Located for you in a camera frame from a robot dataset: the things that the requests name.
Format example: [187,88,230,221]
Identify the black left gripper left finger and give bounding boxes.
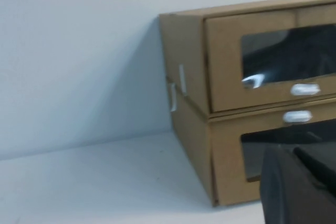
[259,145,336,224]

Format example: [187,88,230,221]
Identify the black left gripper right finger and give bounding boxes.
[293,144,336,179]

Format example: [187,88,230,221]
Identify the cardboard drawer with bottom handle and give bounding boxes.
[204,3,336,113]

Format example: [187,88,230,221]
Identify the cardboard drawer with handle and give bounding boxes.
[209,104,336,207]
[204,3,336,113]

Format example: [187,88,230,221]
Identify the cardboard shoe box shell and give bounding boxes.
[165,77,336,208]
[158,0,336,116]

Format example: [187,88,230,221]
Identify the white plastic drawer handle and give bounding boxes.
[289,83,322,97]
[282,110,314,124]

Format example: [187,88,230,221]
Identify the cardboard drawer with top handle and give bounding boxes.
[209,104,336,207]

